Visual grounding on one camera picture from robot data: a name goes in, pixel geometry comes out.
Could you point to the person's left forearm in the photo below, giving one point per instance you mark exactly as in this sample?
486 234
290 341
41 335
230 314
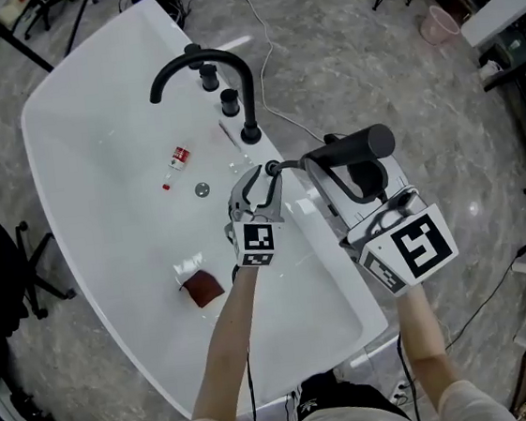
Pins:
227 350

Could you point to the white bathtub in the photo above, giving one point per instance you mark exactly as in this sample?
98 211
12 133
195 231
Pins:
109 142

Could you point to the black cylindrical handle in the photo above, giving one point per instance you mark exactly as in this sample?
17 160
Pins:
355 147

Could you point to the black faucet knob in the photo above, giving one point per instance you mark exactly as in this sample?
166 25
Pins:
193 52
229 102
208 76

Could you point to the person's right forearm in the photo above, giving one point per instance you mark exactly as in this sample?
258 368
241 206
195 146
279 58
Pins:
426 342

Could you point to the person's white shirt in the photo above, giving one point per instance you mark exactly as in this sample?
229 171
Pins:
460 411

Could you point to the black curved faucet spout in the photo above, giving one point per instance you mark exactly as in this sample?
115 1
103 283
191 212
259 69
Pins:
247 88

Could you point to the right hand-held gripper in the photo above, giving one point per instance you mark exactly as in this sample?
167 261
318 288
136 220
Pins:
418 248

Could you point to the pink plastic bin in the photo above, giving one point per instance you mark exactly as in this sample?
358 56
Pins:
440 26

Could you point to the metal bathtub drain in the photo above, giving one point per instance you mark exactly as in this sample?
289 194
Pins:
202 189

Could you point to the dark red cloth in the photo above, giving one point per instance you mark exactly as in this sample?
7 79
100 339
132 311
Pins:
202 287

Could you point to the person's black shorts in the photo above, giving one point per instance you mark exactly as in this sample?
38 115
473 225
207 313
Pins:
340 394

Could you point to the whiteboard on black stand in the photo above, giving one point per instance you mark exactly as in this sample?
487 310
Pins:
13 44

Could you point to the clear bottle with red label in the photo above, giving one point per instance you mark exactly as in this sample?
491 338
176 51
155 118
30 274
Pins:
179 159

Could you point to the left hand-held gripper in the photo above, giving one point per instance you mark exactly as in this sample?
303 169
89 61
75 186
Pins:
258 240

